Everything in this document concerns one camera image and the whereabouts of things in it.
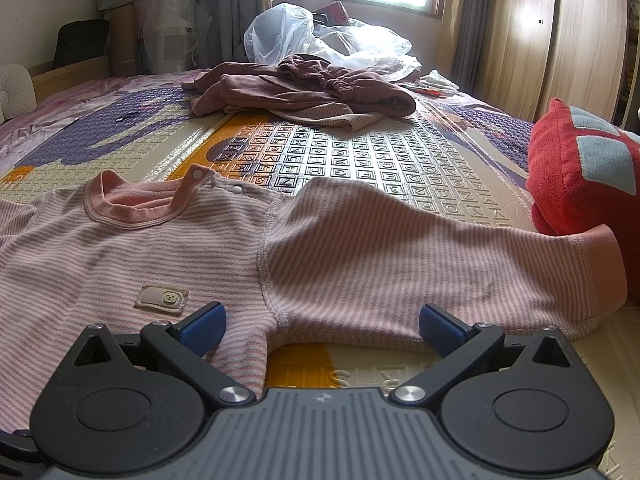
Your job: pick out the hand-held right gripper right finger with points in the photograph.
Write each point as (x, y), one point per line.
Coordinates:
(440, 327)

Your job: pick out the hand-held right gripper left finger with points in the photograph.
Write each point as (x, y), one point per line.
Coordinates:
(202, 330)

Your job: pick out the pink striped baby shirt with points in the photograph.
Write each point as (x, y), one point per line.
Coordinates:
(350, 255)

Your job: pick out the printed foam play mat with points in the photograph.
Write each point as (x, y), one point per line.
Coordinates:
(375, 160)

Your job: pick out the red cushion with grey patches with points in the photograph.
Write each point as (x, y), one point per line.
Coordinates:
(555, 180)

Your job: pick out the mauve striped garment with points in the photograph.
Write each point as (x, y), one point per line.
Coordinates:
(340, 117)

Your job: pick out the mauve sweatshirt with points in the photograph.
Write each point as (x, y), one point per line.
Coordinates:
(240, 90)

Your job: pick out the mauve elastic-cuff pants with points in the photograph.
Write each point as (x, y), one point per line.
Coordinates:
(360, 85)

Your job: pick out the wooden headboard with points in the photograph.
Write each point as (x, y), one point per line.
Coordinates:
(67, 76)

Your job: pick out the clear crumpled plastic bag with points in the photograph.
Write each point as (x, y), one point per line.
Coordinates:
(372, 42)

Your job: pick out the tall cardboard carton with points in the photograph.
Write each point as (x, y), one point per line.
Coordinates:
(124, 40)

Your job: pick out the beige dimpled pillow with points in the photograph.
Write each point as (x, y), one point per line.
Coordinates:
(15, 92)

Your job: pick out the grey and beige curtain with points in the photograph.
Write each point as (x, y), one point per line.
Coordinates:
(470, 20)
(232, 10)

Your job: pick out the black bag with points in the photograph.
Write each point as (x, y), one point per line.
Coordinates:
(80, 45)

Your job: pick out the plastic wrapped bundle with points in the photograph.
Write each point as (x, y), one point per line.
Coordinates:
(167, 20)

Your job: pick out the wooden wardrobe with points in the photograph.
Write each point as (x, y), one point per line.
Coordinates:
(575, 35)

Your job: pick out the red book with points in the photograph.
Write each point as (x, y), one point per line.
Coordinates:
(337, 11)

